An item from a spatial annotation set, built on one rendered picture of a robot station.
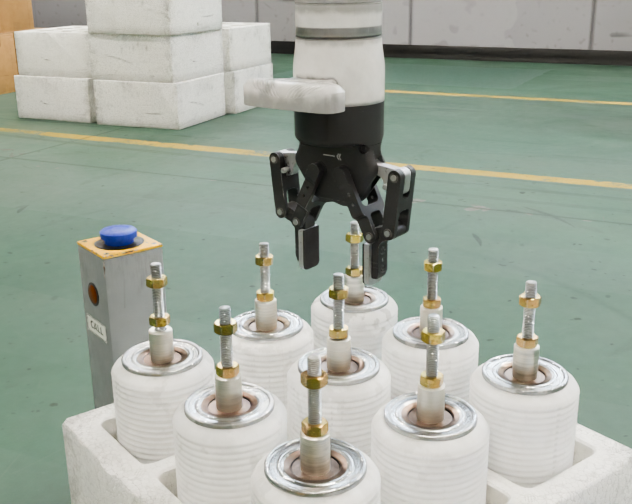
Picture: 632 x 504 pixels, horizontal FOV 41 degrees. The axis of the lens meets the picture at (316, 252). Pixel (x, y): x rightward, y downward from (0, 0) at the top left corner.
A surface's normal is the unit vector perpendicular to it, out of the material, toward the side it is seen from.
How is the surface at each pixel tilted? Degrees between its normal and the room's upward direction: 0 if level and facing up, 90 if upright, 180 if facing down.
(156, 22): 90
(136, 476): 0
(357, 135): 90
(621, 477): 90
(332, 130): 90
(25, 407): 0
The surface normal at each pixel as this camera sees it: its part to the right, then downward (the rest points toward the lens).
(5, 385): -0.01, -0.95
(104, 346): -0.79, 0.20
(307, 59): -0.65, 0.11
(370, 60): 0.69, 0.11
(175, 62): 0.91, 0.12
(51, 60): -0.40, 0.29
